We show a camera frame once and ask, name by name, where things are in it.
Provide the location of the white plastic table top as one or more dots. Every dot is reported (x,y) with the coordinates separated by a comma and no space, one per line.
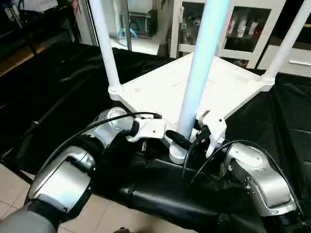
(146,92)

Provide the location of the white plastic table leg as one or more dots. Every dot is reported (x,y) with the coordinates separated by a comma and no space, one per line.
(286,43)
(201,63)
(107,48)

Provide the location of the white drawer unit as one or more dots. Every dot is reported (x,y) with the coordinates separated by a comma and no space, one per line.
(296,65)

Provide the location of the white glass door cabinet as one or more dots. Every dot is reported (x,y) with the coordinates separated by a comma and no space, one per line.
(252,29)

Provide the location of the black metal bench leg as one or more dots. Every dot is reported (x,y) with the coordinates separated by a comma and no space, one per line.
(14,167)

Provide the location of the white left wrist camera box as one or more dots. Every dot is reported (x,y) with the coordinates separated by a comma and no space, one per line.
(148,128)

